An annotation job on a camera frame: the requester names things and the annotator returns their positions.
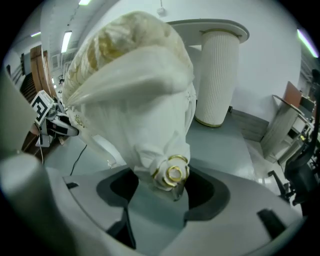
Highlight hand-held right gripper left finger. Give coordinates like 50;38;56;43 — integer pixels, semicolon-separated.
46;168;140;250

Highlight white curved desk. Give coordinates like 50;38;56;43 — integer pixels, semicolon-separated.
164;18;251;128

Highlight cream upholstered stool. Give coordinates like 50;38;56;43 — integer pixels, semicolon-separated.
61;10;197;202

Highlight white wall junction box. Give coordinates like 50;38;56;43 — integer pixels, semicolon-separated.
156;0;168;17

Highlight grey side table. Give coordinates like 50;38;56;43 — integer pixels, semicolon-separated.
261;94;316;163

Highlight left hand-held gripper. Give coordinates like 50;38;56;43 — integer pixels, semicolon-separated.
31;91;80;148

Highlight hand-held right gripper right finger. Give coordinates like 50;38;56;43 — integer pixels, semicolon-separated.
174;167;307;251

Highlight brown board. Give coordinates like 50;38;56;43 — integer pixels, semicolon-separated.
284;81;303;108

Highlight black office chair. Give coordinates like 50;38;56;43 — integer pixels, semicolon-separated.
267;69;320;216

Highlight black power cable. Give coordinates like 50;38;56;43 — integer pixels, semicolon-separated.
69;144;88;176

